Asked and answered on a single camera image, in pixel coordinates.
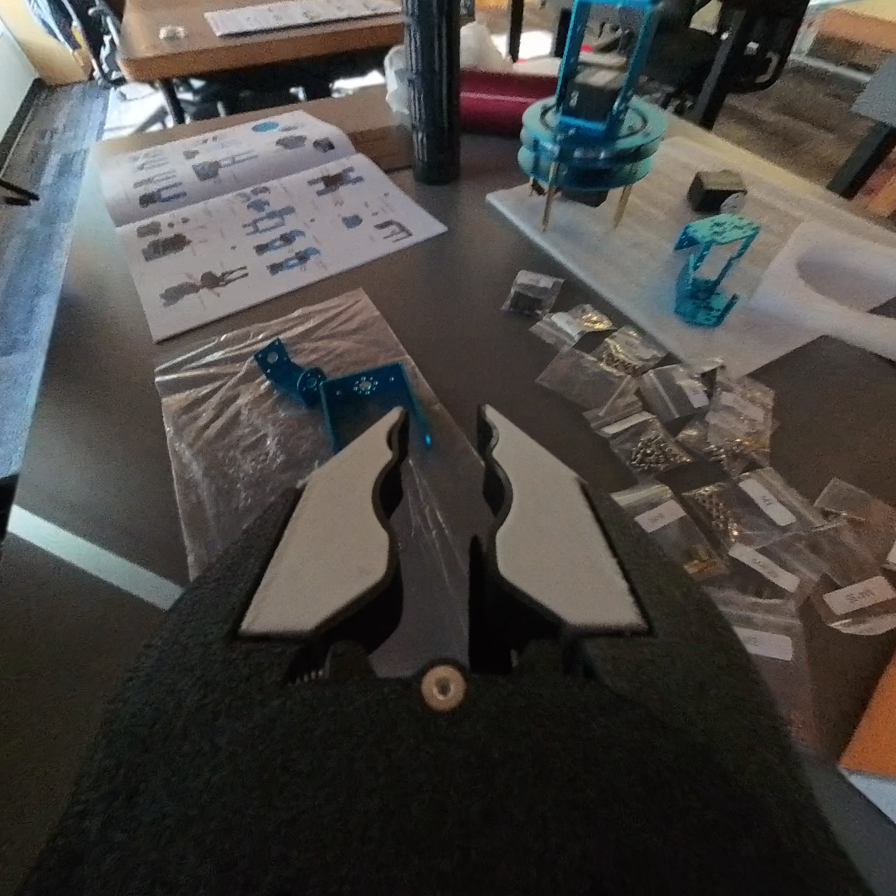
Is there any black ribbed cylinder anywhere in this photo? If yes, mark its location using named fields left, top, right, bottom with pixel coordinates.
left=405, top=0, right=463, bottom=184

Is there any orange cardboard box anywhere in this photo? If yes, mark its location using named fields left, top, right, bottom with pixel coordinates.
left=836, top=651, right=896, bottom=820

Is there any assembly instruction manual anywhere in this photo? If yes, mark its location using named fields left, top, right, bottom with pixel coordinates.
left=94, top=111, right=449, bottom=344

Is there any dark grey desk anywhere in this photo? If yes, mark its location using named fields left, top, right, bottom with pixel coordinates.
left=0, top=91, right=896, bottom=896

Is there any small teal metal bracket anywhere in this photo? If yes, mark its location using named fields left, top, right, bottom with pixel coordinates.
left=253, top=338, right=326, bottom=407

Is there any white paper sheet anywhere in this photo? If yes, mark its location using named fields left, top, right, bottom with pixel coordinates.
left=205, top=0, right=401, bottom=37

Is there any teal metal U bracket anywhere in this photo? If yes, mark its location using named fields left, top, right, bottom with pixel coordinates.
left=318, top=363, right=435, bottom=456

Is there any teal metal bracket block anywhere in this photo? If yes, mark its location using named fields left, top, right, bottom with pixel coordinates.
left=673, top=213, right=762, bottom=333

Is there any black servo motor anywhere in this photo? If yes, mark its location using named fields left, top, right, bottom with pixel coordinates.
left=687, top=170, right=746, bottom=211

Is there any white plastic wrap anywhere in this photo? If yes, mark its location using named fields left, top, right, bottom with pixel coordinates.
left=384, top=21, right=520, bottom=113

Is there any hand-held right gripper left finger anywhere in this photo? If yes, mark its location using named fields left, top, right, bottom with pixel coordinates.
left=238, top=408, right=410, bottom=679

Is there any pile of small hardware bags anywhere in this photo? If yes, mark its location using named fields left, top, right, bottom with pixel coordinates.
left=500, top=269, right=896, bottom=662

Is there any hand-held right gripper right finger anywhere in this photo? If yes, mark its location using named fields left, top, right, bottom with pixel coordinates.
left=469, top=405, right=648, bottom=676

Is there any red round object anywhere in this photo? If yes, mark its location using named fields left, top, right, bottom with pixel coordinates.
left=458, top=66, right=561, bottom=137

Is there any teal robot assembly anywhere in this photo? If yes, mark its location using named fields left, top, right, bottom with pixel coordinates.
left=518, top=0, right=669, bottom=232

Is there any large clear plastic bag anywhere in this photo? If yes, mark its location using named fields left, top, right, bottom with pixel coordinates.
left=154, top=287, right=477, bottom=666

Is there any white foam sheet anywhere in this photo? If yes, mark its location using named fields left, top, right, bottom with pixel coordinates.
left=486, top=136, right=896, bottom=379

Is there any white foam block with recess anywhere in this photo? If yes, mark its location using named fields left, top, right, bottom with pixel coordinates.
left=752, top=220, right=896, bottom=337

